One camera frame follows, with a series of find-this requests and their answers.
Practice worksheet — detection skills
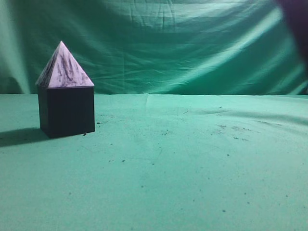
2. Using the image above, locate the white marbled square pyramid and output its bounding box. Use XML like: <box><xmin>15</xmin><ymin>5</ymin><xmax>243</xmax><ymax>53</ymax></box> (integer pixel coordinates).
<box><xmin>36</xmin><ymin>41</ymin><xmax>94</xmax><ymax>89</ymax></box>

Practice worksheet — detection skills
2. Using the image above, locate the dark robot arm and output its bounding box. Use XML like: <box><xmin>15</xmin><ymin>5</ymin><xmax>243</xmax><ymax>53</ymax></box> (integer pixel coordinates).
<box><xmin>277</xmin><ymin>0</ymin><xmax>308</xmax><ymax>63</ymax></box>

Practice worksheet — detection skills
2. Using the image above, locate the black cube block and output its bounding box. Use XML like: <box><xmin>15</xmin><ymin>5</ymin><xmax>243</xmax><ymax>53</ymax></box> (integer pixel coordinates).
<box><xmin>38</xmin><ymin>87</ymin><xmax>95</xmax><ymax>138</ymax></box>

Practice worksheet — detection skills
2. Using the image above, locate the green table cloth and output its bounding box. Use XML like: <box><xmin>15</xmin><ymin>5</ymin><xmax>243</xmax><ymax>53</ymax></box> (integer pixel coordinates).
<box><xmin>0</xmin><ymin>94</ymin><xmax>308</xmax><ymax>231</ymax></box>

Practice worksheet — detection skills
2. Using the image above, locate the green backdrop cloth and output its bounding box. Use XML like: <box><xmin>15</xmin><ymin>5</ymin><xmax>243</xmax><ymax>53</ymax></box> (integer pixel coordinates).
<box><xmin>0</xmin><ymin>0</ymin><xmax>308</xmax><ymax>95</ymax></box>

